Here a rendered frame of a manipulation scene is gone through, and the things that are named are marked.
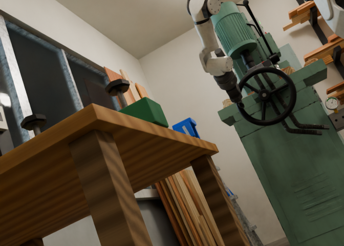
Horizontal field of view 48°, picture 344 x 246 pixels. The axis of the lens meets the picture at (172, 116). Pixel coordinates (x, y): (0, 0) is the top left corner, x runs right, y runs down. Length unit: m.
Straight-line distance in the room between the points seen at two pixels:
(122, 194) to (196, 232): 2.75
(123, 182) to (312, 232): 1.60
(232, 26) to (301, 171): 0.91
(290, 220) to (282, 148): 0.35
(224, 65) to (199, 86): 3.15
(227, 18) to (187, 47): 2.66
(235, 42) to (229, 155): 2.44
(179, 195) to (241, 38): 1.49
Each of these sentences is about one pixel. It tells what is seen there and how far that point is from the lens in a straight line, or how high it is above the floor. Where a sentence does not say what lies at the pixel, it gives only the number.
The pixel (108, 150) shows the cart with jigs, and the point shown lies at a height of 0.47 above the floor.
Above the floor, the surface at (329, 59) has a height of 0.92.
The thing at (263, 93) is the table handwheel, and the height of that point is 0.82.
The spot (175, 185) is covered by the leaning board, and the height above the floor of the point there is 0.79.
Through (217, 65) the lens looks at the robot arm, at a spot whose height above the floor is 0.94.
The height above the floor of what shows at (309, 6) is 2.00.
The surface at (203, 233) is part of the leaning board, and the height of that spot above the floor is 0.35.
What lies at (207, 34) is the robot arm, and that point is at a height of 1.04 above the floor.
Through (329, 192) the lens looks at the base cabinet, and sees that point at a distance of 2.03.
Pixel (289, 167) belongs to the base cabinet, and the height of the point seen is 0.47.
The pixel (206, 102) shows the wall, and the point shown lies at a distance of 4.72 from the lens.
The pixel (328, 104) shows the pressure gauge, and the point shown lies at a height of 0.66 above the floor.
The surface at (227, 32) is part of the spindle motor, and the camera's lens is 2.34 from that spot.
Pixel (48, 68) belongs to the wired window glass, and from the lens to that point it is 3.11.
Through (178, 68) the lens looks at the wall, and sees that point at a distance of 4.94.
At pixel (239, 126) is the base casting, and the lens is 2.09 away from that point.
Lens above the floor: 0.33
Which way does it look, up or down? 18 degrees up
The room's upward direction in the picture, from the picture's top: 23 degrees counter-clockwise
